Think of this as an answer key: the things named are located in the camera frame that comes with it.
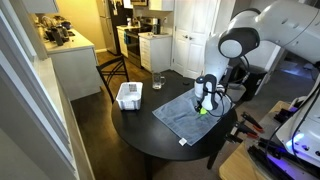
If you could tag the green tennis ball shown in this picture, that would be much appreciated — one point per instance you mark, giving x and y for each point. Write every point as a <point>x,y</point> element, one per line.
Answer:
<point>203,111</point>

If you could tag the white cabinet by stove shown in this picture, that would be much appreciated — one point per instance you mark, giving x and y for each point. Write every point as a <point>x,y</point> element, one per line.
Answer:
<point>155,51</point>

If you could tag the round black table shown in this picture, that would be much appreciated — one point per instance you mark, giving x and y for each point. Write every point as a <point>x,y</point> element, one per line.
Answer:
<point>143,131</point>

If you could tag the black trash can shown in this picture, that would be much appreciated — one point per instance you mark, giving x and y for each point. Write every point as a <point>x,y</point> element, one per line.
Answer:
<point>251,80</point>

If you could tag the small grey trash bin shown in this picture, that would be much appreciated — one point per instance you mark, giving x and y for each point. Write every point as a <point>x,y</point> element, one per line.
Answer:
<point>235,91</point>

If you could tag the black orange clamp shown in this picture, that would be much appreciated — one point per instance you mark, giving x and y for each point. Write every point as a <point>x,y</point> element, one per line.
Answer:
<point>240,127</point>
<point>249,118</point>

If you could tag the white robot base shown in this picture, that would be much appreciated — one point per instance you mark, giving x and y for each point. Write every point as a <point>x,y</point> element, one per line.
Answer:
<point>300,134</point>

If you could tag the black canister lid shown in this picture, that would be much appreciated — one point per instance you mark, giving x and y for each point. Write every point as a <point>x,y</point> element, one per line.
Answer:
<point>185,83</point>

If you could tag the clear glass mug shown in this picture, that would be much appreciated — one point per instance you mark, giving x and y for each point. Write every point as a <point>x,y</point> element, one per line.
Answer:
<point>158,80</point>

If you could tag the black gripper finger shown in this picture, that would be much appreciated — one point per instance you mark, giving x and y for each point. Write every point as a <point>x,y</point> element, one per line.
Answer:
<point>198,108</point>

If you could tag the stainless steel stove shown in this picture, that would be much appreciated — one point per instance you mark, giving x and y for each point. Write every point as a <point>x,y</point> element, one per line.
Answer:
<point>133,45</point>

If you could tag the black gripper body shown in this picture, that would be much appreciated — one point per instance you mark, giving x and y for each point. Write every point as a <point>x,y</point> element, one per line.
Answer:
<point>208,101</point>

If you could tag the white kitchen counter island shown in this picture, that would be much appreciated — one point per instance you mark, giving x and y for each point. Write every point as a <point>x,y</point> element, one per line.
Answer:
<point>75,66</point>

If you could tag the white double door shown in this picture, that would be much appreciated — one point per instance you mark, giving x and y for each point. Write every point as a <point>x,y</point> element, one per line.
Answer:
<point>192,25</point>

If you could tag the white upper cabinets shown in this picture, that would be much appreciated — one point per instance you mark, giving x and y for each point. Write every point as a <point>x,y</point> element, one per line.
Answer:
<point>161,5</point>

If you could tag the white plastic bin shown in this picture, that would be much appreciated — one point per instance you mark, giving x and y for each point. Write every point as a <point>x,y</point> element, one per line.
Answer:
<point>129,95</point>

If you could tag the blue towel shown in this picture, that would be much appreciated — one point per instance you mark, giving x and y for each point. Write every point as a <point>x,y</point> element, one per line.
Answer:
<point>181,118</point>

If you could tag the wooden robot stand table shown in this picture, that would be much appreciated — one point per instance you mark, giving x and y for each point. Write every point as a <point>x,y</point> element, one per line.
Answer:
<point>241,166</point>

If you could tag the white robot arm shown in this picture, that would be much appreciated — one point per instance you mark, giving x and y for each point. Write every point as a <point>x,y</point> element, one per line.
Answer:
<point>291,25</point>

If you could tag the black refrigerator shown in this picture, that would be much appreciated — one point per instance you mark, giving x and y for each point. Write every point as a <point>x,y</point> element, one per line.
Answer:
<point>112,14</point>

